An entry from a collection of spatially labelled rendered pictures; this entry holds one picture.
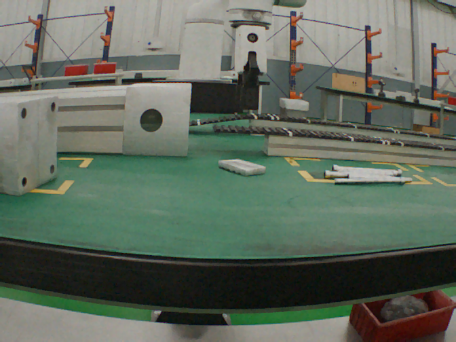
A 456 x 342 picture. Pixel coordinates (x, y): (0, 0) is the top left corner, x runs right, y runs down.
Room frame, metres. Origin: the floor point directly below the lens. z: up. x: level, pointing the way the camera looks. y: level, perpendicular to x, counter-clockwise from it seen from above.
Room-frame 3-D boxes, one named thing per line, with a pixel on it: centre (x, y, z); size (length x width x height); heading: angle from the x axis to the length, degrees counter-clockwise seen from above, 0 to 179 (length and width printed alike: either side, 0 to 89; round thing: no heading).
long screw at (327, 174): (0.54, -0.17, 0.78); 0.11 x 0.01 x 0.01; 96
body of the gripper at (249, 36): (0.86, -0.03, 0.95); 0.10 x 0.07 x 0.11; 5
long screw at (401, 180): (0.51, -0.17, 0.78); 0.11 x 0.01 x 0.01; 96
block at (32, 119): (0.43, 0.25, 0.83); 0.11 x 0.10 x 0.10; 171
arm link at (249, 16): (0.86, -0.03, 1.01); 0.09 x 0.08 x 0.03; 5
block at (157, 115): (0.67, 0.10, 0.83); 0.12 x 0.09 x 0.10; 5
